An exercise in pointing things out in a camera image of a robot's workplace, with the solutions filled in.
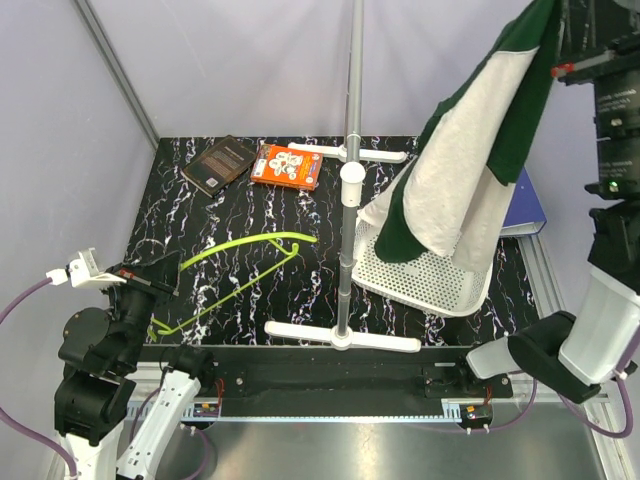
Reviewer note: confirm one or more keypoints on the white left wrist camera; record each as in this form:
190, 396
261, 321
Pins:
85, 272

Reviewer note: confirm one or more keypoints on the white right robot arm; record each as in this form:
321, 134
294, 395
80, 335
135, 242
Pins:
574, 354

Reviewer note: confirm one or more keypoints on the green and white t shirt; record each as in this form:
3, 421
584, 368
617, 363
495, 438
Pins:
452, 199

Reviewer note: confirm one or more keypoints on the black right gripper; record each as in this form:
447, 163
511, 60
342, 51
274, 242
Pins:
600, 38

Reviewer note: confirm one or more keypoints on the white perforated plastic basket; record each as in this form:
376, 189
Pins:
430, 283

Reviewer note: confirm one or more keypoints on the lime green clothes hanger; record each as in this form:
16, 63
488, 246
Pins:
222, 273

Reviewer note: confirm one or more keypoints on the grey clothes rack stand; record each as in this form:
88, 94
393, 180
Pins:
352, 174

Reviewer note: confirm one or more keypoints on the dark brown book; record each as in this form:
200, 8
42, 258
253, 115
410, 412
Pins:
218, 166

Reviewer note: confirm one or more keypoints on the blue ring binder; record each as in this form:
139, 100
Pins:
525, 215

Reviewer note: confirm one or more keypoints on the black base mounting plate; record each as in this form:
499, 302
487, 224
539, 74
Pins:
435, 372

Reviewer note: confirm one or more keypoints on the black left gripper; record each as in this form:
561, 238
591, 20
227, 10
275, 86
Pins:
161, 281

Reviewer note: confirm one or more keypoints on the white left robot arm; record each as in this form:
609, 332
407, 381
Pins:
101, 349

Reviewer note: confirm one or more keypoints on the orange book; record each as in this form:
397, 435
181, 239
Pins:
286, 167

